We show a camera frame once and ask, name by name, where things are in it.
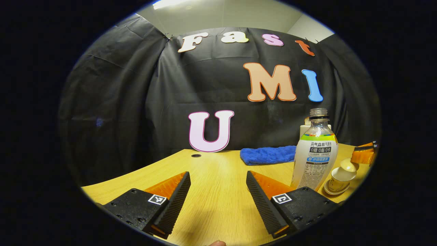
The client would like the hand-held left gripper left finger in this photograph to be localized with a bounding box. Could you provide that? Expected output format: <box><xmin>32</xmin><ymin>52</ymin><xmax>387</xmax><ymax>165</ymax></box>
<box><xmin>102</xmin><ymin>171</ymin><xmax>192</xmax><ymax>240</ymax></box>

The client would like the cream ceramic teacup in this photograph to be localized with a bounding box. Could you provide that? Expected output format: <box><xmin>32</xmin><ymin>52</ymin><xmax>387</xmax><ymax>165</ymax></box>
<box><xmin>330</xmin><ymin>167</ymin><xmax>357</xmax><ymax>192</ymax></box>

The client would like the black backdrop cloth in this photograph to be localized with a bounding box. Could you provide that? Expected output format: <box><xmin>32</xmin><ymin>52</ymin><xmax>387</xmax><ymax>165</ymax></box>
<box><xmin>58</xmin><ymin>14</ymin><xmax>381</xmax><ymax>187</ymax></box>

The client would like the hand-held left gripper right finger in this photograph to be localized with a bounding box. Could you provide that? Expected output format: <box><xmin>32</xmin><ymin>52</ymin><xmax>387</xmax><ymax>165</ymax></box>
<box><xmin>246</xmin><ymin>170</ymin><xmax>342</xmax><ymax>239</ymax></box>

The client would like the cream ceramic saucer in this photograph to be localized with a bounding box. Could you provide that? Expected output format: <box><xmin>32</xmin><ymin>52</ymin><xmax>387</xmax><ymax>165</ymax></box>
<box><xmin>323</xmin><ymin>179</ymin><xmax>351</xmax><ymax>196</ymax></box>

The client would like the clear plastic water bottle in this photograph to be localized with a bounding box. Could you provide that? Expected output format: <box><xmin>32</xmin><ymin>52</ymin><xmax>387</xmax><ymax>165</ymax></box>
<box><xmin>291</xmin><ymin>108</ymin><xmax>339</xmax><ymax>192</ymax></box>

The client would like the blue towel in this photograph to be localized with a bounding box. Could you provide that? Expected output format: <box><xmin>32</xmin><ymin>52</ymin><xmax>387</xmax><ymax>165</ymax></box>
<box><xmin>240</xmin><ymin>146</ymin><xmax>297</xmax><ymax>166</ymax></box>

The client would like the ceiling light panel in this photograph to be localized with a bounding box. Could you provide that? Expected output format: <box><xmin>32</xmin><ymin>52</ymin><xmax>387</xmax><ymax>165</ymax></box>
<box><xmin>152</xmin><ymin>0</ymin><xmax>192</xmax><ymax>10</ymax></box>

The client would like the white toaster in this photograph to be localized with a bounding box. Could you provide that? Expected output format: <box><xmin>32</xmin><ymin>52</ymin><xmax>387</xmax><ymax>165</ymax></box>
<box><xmin>300</xmin><ymin>117</ymin><xmax>332</xmax><ymax>138</ymax></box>

